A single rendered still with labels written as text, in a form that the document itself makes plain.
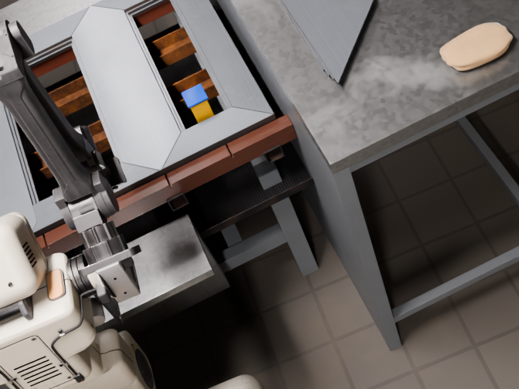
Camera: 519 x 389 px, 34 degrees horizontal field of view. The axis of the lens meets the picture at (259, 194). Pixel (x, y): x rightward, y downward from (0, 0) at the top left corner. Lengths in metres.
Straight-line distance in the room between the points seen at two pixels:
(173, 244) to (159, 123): 0.33
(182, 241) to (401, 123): 0.73
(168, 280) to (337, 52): 0.74
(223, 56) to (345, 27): 0.48
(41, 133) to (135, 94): 0.89
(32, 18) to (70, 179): 1.42
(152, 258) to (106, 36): 0.73
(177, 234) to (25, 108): 0.88
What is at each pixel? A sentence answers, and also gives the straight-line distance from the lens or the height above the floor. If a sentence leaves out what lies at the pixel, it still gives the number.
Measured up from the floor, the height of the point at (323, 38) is 1.07.
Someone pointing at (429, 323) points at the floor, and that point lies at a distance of 2.83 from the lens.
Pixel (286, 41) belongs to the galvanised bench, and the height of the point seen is 1.05.
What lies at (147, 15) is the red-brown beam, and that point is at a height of 0.79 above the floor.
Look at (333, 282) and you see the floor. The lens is 2.94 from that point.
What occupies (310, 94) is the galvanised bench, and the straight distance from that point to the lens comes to 2.02.
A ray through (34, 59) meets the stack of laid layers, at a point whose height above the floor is 0.83.
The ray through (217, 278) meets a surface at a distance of 2.60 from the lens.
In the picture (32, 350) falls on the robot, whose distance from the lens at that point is 1.75.
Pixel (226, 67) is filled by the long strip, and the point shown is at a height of 0.84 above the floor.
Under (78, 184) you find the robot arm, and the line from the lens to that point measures 1.71.
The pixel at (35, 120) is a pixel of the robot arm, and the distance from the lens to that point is 1.61.
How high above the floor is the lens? 2.57
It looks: 54 degrees down
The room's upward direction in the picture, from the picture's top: 25 degrees counter-clockwise
